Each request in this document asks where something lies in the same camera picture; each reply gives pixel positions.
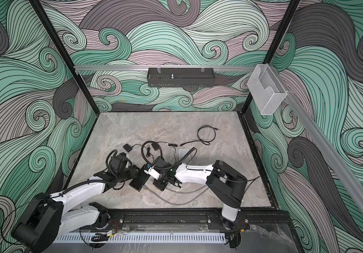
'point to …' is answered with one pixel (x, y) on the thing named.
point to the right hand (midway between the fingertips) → (156, 182)
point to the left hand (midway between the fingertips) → (137, 169)
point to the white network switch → (182, 152)
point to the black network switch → (139, 182)
